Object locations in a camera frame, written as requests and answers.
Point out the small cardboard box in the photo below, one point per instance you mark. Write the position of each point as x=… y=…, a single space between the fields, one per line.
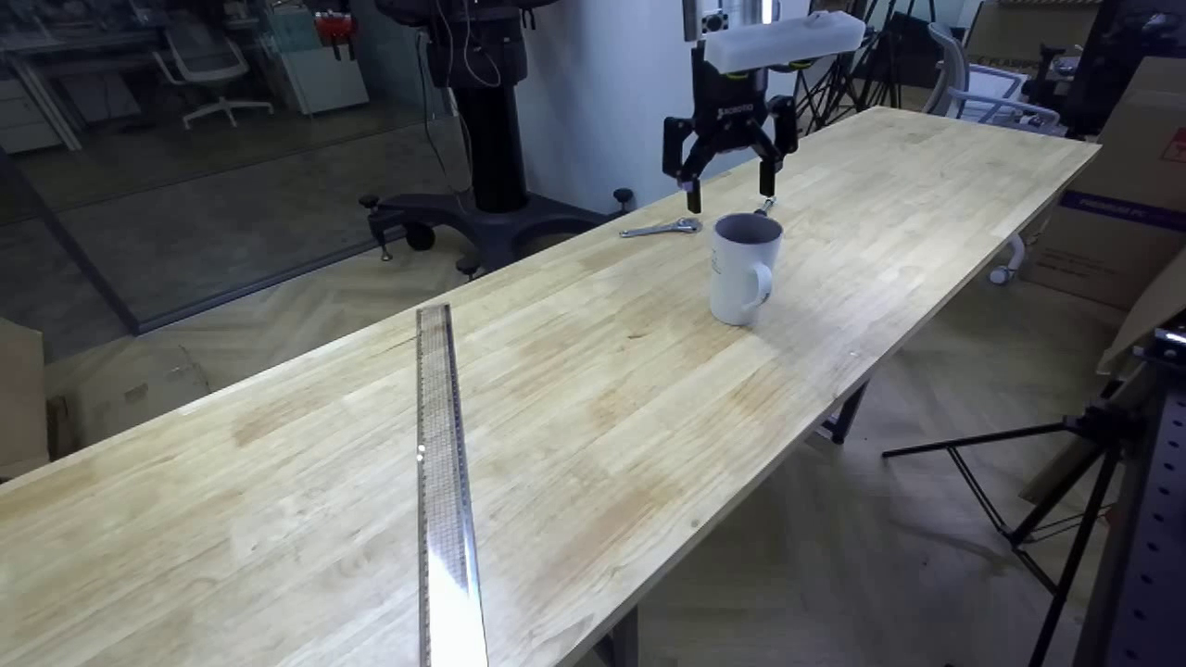
x=20 y=403

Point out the large cardboard box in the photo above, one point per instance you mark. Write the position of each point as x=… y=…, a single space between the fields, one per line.
x=1130 y=162

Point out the white office chair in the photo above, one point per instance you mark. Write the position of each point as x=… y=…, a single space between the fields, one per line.
x=204 y=58

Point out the black perforated metal rack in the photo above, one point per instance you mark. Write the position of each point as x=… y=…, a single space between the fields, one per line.
x=1153 y=543

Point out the white metal frame chair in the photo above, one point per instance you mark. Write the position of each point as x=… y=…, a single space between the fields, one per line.
x=988 y=98

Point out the long metal ruler strip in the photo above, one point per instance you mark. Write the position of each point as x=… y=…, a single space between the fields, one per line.
x=442 y=467

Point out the white ceramic mug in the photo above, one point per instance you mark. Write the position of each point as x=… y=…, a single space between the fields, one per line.
x=742 y=278

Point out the black wheeled pedestal stand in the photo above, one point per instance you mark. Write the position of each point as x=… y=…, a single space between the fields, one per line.
x=490 y=136

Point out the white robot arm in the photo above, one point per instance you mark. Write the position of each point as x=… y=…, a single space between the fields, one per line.
x=781 y=40

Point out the black table leg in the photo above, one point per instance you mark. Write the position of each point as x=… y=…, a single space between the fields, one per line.
x=845 y=414

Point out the black camera tripod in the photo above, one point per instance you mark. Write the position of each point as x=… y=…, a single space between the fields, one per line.
x=1075 y=436

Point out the black light stand tripod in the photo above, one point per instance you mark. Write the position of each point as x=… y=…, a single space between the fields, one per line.
x=855 y=94

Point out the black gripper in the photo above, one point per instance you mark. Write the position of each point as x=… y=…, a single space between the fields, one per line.
x=729 y=107

